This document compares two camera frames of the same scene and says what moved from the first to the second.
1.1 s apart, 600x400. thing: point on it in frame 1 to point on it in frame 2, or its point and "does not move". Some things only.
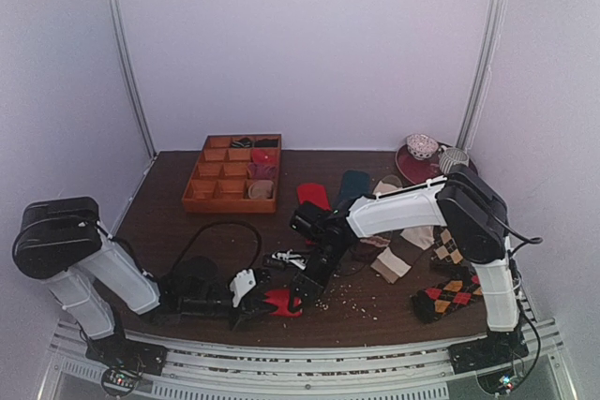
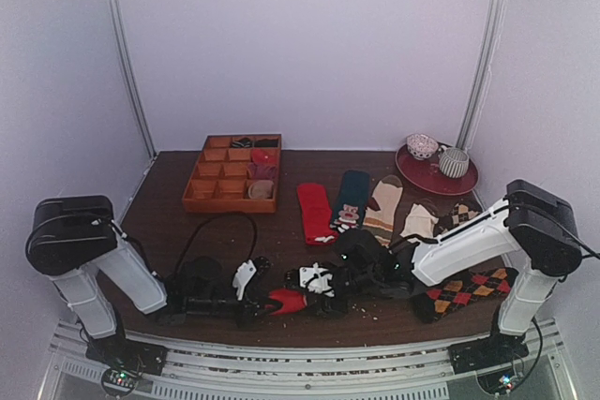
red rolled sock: (265, 155) does not move
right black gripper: (303, 284) to (322, 297)
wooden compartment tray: (235, 173) does not move
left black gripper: (247, 307) does not move
